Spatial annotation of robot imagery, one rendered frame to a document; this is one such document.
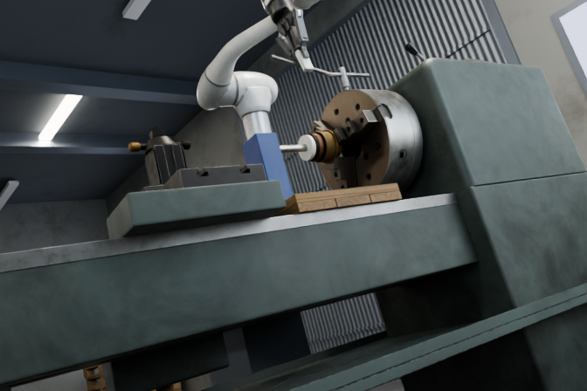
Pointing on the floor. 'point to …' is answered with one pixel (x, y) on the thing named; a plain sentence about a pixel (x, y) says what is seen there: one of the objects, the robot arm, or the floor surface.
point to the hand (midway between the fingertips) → (304, 60)
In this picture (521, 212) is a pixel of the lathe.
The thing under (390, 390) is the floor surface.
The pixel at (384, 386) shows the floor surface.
